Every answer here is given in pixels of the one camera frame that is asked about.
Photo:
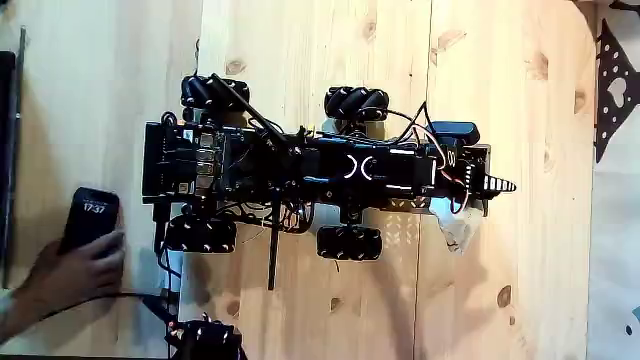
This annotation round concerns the white sock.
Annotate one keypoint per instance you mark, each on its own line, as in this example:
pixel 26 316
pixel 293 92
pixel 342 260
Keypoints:
pixel 460 227

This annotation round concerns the black mobile robot chassis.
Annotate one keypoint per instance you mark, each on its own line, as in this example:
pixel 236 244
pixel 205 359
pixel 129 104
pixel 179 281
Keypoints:
pixel 170 160

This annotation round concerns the person's hand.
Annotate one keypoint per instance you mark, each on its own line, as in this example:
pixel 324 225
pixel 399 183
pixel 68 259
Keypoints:
pixel 75 275

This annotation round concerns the black monitor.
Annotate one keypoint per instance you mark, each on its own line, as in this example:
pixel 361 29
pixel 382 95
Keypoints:
pixel 6 150

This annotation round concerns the dark curved object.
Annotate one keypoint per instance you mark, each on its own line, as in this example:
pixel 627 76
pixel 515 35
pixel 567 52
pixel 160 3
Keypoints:
pixel 625 5

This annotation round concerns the pale grey cylinder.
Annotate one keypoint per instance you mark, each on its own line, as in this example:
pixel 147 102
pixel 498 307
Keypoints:
pixel 172 270

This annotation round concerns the black perforated star ornament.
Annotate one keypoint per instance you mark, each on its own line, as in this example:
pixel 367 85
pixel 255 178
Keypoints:
pixel 607 65

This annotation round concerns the black antenna rod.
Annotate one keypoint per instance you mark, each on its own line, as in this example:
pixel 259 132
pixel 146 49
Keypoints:
pixel 250 110
pixel 274 240

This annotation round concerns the black smartphone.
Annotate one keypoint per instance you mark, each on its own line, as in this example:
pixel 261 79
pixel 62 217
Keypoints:
pixel 90 217

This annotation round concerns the black mecanum wheel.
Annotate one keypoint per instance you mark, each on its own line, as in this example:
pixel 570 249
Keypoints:
pixel 200 235
pixel 356 103
pixel 215 92
pixel 349 243

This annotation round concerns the black oval camera box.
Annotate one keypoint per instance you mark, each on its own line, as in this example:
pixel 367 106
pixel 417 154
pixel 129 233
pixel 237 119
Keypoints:
pixel 455 132

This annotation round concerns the thin dark bar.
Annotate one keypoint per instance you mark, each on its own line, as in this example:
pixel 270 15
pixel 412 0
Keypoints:
pixel 15 125

